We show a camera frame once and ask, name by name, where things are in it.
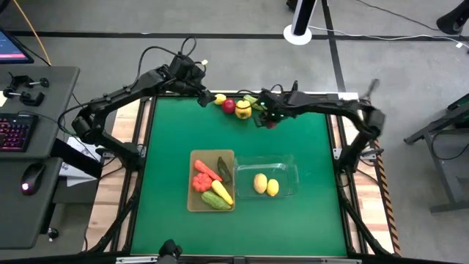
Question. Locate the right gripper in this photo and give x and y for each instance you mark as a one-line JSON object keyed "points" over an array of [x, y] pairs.
{"points": [[276, 104]]}

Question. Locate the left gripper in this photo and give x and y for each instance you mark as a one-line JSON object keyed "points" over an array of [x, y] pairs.
{"points": [[187, 75]]}

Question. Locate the dark red apple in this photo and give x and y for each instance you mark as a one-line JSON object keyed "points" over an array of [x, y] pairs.
{"points": [[271, 125]]}

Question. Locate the yellow lemon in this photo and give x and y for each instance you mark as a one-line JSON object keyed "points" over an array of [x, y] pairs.
{"points": [[220, 99], [272, 187]]}

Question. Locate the bumpy green cucumber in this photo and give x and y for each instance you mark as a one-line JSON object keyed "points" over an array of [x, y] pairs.
{"points": [[253, 100], [215, 200]]}

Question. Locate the yellow bell pepper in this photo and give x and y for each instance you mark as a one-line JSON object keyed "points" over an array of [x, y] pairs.
{"points": [[243, 110]]}

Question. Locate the tan yellow potato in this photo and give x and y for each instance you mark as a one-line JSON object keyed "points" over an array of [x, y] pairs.
{"points": [[260, 183]]}

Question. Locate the dark green pepper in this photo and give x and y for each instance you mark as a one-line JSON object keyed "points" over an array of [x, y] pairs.
{"points": [[224, 171]]}

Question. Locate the orange carrot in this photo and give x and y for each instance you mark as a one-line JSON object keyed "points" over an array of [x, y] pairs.
{"points": [[205, 169]]}

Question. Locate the red bumpy tomato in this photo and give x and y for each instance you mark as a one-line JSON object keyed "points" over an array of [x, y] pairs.
{"points": [[202, 182]]}

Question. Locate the yellow corn cob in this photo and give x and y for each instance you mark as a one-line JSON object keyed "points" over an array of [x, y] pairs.
{"points": [[221, 191]]}

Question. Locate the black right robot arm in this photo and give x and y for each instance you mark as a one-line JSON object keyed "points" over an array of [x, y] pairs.
{"points": [[329, 106]]}

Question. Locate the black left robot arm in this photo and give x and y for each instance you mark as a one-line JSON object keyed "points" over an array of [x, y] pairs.
{"points": [[121, 93]]}

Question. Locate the black table edge clamp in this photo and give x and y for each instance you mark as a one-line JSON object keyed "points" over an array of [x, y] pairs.
{"points": [[294, 86]]}

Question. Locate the clear plastic basket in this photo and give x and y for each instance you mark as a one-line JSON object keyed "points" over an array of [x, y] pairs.
{"points": [[286, 172]]}

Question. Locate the tan plastic basket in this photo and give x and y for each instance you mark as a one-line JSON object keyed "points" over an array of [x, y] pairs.
{"points": [[210, 155]]}

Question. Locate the green table mat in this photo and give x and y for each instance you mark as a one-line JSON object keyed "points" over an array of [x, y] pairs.
{"points": [[275, 227]]}

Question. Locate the black white pole with base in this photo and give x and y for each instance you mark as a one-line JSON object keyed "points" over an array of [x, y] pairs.
{"points": [[304, 18]]}

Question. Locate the grey black connector box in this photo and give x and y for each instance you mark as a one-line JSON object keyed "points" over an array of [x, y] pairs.
{"points": [[108, 152]]}

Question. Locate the white paper sheet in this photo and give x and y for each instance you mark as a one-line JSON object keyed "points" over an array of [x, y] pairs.
{"points": [[80, 172]]}

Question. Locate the dark grey desk top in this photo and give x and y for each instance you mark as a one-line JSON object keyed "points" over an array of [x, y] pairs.
{"points": [[22, 220], [55, 110]]}

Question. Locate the black screw clamp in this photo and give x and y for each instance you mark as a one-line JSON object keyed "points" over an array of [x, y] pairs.
{"points": [[29, 98], [22, 80]]}

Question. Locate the grey metal desk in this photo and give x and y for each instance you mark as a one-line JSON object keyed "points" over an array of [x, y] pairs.
{"points": [[450, 176]]}

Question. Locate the black computer mouse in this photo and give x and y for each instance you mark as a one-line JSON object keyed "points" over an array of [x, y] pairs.
{"points": [[32, 178]]}

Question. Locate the backlit black keyboard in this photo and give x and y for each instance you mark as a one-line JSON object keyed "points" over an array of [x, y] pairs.
{"points": [[16, 132]]}

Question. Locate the computer monitor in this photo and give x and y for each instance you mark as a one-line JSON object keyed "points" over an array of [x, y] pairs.
{"points": [[11, 47]]}

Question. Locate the black round knob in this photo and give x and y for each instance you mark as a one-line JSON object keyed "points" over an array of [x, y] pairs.
{"points": [[52, 233]]}

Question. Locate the black chair base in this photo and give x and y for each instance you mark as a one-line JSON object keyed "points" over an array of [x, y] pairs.
{"points": [[454, 20]]}

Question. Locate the black aluminium table frame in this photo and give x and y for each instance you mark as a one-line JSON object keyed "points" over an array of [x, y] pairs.
{"points": [[366, 234]]}

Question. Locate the silver metal bracket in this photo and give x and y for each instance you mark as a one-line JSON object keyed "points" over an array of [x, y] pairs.
{"points": [[136, 259], [340, 261]]}

